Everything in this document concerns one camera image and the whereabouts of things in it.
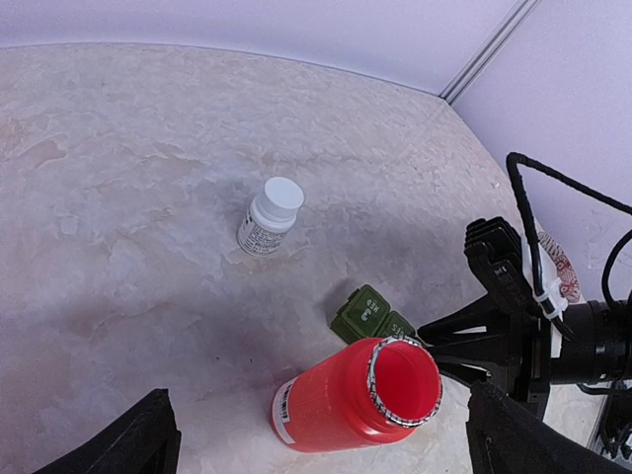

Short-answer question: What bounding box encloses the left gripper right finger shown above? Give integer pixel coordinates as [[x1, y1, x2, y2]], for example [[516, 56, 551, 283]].
[[466, 382, 627, 474]]

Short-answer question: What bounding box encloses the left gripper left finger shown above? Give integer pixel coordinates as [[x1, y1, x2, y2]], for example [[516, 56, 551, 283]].
[[39, 389, 182, 474]]

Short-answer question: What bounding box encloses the right aluminium frame post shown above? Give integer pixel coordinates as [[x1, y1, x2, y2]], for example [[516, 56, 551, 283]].
[[438, 0, 541, 106]]

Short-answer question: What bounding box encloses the green weekly pill organizer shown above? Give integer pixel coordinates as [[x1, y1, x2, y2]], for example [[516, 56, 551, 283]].
[[330, 284, 417, 345]]

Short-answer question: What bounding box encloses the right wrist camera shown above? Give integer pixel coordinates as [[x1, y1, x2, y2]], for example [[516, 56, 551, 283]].
[[462, 216, 567, 359]]

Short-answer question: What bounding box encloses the orange pill bottle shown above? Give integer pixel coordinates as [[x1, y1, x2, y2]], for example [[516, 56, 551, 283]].
[[271, 337, 443, 453]]

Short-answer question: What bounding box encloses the red patterned bowl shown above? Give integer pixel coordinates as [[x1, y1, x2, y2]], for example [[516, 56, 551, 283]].
[[538, 231, 584, 304]]

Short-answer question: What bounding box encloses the small white pill bottle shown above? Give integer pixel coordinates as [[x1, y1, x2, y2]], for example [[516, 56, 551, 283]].
[[237, 177, 304, 256]]

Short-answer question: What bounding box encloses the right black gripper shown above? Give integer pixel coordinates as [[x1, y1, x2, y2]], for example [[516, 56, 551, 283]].
[[417, 290, 551, 420]]

